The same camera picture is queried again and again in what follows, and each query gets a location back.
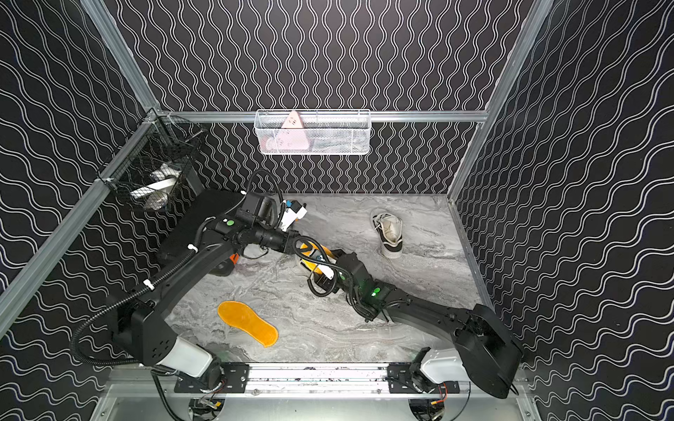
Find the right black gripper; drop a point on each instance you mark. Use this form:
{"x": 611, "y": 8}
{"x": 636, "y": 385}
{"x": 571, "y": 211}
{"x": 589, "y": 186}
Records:
{"x": 343, "y": 256}

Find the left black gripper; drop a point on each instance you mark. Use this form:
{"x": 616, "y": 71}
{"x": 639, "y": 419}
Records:
{"x": 294, "y": 244}

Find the black white sneaker with laces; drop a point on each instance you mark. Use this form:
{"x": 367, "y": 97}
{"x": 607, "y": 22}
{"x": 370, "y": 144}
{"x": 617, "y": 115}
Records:
{"x": 316, "y": 279}

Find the orange insole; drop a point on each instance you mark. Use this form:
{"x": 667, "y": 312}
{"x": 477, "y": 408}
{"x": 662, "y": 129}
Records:
{"x": 240, "y": 316}
{"x": 313, "y": 253}

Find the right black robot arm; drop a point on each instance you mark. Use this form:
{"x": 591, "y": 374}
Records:
{"x": 489, "y": 351}

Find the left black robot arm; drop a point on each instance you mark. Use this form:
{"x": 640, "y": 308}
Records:
{"x": 139, "y": 325}

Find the black plastic tool case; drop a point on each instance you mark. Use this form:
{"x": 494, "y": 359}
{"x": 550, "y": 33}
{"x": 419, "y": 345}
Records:
{"x": 209, "y": 203}

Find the pink triangular item in basket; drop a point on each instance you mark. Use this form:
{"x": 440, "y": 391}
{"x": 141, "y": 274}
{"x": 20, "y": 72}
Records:
{"x": 292, "y": 135}

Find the white items in black basket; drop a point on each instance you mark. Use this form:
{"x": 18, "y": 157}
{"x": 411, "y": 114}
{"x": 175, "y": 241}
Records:
{"x": 154, "y": 195}

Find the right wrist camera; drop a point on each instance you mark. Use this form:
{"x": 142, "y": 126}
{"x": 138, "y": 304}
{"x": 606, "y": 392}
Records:
{"x": 320, "y": 270}

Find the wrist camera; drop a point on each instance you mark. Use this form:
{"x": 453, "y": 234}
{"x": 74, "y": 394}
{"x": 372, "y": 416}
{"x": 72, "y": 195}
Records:
{"x": 320, "y": 270}
{"x": 258, "y": 209}

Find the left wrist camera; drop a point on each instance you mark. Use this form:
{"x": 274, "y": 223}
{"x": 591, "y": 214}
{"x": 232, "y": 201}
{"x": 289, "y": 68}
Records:
{"x": 258, "y": 209}

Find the white wire wall basket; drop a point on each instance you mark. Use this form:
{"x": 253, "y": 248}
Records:
{"x": 330, "y": 132}

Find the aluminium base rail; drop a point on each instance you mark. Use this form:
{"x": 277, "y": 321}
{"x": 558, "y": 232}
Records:
{"x": 326, "y": 380}

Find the black wire corner basket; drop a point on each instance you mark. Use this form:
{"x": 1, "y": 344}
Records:
{"x": 161, "y": 138}

